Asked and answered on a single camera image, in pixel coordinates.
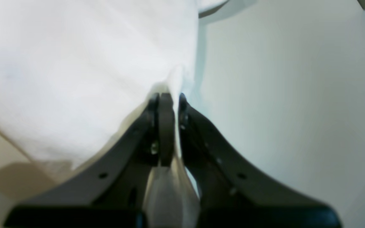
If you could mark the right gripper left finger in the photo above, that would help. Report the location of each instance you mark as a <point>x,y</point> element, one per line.
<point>110,193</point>

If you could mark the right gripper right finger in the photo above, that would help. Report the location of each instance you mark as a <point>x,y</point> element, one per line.
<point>233,192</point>

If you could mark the white printed t-shirt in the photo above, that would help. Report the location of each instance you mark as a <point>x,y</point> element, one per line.
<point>75,74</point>

